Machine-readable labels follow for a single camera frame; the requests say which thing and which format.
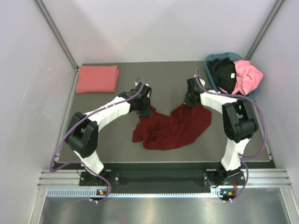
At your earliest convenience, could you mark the dark red t-shirt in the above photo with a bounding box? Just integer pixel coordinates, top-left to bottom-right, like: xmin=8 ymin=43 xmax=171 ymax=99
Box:
xmin=132 ymin=104 xmax=212 ymax=151

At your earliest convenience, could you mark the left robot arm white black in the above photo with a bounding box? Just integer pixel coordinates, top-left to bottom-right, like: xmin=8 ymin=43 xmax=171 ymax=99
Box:
xmin=65 ymin=82 xmax=152 ymax=186

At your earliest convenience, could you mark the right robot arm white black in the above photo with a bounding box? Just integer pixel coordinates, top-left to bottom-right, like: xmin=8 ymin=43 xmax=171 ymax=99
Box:
xmin=184 ymin=77 xmax=258 ymax=188

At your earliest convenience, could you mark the black t-shirt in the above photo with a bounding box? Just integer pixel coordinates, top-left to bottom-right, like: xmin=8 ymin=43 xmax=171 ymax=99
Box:
xmin=207 ymin=57 xmax=236 ymax=94

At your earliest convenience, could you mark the folded coral red t-shirt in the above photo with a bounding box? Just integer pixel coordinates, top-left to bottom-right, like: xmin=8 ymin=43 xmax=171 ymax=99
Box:
xmin=76 ymin=65 xmax=120 ymax=93

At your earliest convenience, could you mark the teal plastic basket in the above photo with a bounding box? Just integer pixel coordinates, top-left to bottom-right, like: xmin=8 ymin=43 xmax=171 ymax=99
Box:
xmin=204 ymin=52 xmax=258 ymax=99

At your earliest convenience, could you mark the pink t-shirt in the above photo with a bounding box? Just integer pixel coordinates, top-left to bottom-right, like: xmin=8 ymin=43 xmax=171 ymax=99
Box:
xmin=232 ymin=60 xmax=263 ymax=96

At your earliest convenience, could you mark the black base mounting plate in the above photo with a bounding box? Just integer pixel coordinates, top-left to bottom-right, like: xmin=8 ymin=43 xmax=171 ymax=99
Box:
xmin=78 ymin=169 xmax=246 ymax=194

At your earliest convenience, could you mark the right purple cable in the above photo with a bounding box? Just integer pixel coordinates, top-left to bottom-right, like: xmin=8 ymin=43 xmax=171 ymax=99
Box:
xmin=195 ymin=67 xmax=268 ymax=201

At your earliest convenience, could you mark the purple cable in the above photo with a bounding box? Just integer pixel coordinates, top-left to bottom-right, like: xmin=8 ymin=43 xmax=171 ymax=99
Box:
xmin=195 ymin=67 xmax=268 ymax=201
xmin=49 ymin=76 xmax=148 ymax=173

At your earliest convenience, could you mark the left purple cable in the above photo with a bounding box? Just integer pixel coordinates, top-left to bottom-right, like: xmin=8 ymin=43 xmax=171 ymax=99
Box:
xmin=49 ymin=76 xmax=148 ymax=173

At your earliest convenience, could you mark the grey slotted cable duct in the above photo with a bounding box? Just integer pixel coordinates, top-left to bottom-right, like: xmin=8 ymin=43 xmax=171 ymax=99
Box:
xmin=47 ymin=188 xmax=234 ymax=198

